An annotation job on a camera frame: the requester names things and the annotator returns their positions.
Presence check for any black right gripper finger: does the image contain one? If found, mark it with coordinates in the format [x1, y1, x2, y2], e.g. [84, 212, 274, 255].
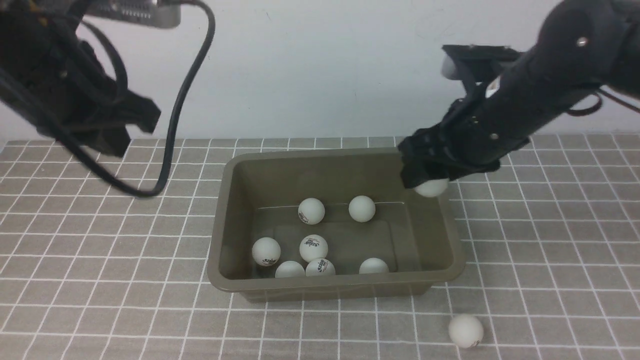
[400, 155, 450, 189]

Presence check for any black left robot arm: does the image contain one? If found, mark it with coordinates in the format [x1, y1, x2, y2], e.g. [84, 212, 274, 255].
[0, 0, 162, 158]

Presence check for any white ball with logo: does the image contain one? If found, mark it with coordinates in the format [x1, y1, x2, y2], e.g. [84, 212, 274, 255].
[299, 234, 329, 263]
[251, 237, 281, 267]

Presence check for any white ball frontmost right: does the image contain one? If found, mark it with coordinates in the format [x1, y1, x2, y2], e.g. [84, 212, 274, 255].
[448, 314, 485, 349]

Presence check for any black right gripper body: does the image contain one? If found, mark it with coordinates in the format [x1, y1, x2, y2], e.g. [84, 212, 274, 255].
[397, 99, 530, 181]

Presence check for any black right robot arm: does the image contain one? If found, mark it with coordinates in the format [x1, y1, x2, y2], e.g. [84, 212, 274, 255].
[397, 0, 639, 197]

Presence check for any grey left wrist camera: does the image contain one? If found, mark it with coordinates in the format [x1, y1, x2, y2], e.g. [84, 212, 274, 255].
[86, 0, 181, 29]

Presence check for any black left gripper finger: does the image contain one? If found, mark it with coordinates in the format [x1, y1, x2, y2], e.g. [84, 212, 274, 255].
[64, 127, 131, 158]

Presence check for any black camera cable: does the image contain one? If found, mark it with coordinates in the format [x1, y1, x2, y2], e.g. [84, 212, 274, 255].
[0, 0, 217, 198]

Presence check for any plain white ping-pong ball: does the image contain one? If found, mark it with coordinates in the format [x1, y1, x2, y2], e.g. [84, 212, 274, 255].
[348, 194, 377, 223]

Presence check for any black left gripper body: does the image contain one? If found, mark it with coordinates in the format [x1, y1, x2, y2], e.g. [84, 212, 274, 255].
[30, 39, 162, 138]

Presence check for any grey checkered tablecloth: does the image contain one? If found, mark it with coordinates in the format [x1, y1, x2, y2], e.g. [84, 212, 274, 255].
[0, 134, 640, 360]

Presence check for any olive green plastic bin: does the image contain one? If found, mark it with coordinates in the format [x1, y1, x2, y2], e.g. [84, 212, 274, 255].
[206, 147, 466, 303]

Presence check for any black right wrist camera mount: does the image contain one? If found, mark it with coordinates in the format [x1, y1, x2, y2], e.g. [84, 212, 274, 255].
[441, 44, 522, 95]

